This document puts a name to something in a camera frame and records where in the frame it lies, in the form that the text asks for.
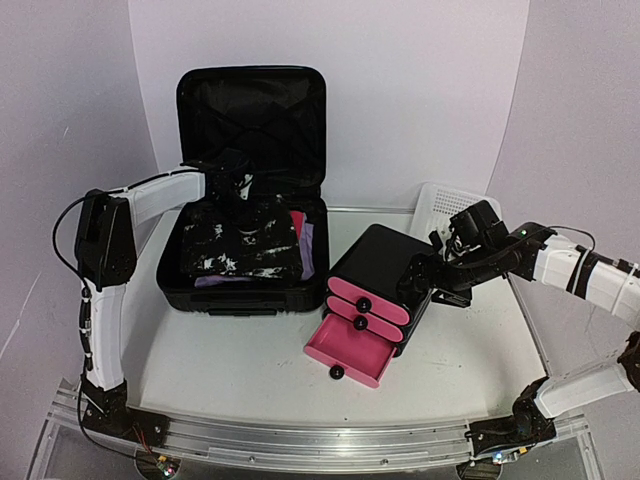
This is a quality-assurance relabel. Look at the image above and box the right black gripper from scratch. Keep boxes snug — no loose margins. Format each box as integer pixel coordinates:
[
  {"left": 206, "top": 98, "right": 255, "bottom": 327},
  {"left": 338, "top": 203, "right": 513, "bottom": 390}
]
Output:
[{"left": 397, "top": 245, "right": 497, "bottom": 309}]

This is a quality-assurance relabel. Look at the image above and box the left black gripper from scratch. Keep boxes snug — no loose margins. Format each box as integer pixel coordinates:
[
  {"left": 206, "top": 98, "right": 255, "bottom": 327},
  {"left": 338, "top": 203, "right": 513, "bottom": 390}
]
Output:
[{"left": 209, "top": 187, "right": 265, "bottom": 230}]

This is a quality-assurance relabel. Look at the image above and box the black white patterned pouch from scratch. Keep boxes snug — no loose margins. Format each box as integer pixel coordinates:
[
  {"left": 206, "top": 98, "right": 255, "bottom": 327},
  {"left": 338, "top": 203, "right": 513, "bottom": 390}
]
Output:
[{"left": 179, "top": 196, "right": 303, "bottom": 282}]

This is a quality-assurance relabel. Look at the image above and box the white perforated plastic basket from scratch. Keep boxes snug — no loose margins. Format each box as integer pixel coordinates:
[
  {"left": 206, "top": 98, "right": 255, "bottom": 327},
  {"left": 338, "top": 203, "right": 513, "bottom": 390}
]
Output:
[{"left": 409, "top": 182, "right": 502, "bottom": 241}]

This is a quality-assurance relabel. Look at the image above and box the black pouch with pink end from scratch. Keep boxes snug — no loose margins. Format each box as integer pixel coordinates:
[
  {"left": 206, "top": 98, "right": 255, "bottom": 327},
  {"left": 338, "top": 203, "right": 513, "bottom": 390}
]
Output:
[{"left": 327, "top": 224, "right": 434, "bottom": 327}]

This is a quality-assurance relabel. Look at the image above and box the pink drawer black knob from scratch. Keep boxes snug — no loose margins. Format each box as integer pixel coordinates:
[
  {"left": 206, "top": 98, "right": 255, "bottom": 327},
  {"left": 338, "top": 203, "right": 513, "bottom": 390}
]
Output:
[{"left": 303, "top": 314, "right": 396, "bottom": 389}]

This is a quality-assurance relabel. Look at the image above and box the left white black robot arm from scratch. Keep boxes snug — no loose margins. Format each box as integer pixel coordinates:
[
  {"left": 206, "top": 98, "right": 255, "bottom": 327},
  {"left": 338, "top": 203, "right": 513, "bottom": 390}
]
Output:
[{"left": 61, "top": 149, "right": 252, "bottom": 439}]

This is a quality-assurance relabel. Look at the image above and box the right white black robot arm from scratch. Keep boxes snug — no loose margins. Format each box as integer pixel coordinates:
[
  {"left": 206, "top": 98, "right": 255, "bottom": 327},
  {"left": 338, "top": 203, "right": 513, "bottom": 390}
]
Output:
[{"left": 403, "top": 200, "right": 639, "bottom": 463}]

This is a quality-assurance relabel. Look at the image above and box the red folded cloth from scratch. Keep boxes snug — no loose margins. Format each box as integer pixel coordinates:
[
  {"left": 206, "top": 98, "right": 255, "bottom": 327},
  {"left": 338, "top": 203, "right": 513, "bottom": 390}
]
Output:
[{"left": 290, "top": 210, "right": 306, "bottom": 239}]

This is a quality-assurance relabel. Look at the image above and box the purple folded cloth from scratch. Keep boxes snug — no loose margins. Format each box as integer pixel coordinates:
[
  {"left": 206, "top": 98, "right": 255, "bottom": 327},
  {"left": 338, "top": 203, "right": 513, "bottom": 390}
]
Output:
[{"left": 194, "top": 222, "right": 315, "bottom": 288}]

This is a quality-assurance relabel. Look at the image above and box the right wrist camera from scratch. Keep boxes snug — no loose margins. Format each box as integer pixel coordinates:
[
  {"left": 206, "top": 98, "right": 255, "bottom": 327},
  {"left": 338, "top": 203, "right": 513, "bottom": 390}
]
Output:
[{"left": 428, "top": 228, "right": 461, "bottom": 260}]

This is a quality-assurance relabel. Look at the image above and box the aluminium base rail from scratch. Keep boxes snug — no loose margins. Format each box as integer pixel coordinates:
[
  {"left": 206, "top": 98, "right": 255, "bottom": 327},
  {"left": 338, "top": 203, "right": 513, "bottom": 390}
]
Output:
[{"left": 47, "top": 379, "right": 589, "bottom": 469}]

